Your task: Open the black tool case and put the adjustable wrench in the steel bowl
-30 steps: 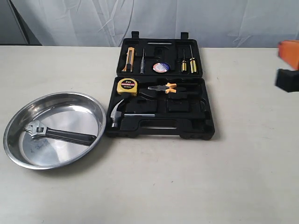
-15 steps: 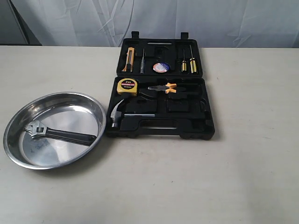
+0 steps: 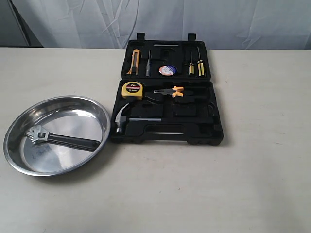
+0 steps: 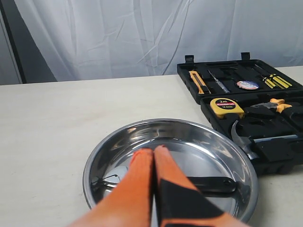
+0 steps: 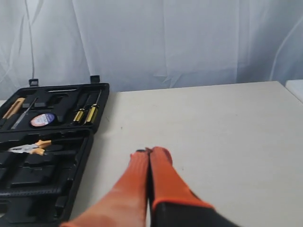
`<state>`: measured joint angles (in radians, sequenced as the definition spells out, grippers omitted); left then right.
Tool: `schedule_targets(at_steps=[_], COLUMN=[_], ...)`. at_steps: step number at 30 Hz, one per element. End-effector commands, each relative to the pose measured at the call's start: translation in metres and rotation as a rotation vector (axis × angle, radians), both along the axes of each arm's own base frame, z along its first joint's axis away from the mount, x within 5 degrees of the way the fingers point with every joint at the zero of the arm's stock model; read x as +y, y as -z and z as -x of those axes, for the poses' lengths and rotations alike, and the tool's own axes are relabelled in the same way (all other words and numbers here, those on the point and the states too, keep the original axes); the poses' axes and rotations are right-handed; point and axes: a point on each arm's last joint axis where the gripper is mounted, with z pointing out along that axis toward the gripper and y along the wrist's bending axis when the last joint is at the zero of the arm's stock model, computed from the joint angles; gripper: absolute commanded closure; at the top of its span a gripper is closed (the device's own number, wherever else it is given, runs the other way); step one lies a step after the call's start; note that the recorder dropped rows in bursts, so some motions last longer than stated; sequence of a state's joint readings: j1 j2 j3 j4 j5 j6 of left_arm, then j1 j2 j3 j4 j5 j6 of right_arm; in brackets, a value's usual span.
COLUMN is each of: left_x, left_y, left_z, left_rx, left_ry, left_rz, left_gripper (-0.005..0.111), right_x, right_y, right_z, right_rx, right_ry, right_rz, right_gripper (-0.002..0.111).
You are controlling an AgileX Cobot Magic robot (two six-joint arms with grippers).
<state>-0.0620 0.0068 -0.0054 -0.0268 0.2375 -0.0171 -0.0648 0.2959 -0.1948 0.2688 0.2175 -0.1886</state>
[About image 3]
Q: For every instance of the black plastic tool case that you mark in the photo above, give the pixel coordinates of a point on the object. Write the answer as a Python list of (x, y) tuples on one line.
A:
[(202, 105)]

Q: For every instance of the adjustable wrench black handle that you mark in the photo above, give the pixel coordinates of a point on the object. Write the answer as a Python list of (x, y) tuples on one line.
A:
[(39, 135)]

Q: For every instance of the steel claw hammer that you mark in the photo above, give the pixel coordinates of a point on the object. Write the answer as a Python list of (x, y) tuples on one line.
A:
[(121, 120)]

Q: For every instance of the yellow tape measure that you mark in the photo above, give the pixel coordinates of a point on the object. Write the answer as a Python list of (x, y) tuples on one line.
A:
[(132, 89)]

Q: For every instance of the clear tester screwdriver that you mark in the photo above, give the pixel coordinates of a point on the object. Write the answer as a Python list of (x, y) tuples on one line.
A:
[(148, 65)]

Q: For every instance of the electrical tape roll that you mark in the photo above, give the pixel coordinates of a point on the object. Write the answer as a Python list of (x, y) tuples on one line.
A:
[(167, 70)]

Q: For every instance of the yellow black screwdriver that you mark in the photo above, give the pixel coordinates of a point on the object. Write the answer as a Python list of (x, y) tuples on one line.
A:
[(191, 65), (200, 64)]

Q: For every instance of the yellow utility knife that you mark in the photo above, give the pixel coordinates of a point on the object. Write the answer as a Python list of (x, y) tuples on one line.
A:
[(134, 62)]

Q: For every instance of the white backdrop curtain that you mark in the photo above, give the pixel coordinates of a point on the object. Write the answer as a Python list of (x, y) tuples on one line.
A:
[(221, 24)]

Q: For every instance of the orange handled pliers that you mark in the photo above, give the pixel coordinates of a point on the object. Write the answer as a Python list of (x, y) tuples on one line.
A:
[(178, 91)]

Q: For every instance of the dark vertical post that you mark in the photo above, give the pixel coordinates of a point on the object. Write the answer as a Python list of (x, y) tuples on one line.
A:
[(28, 35)]

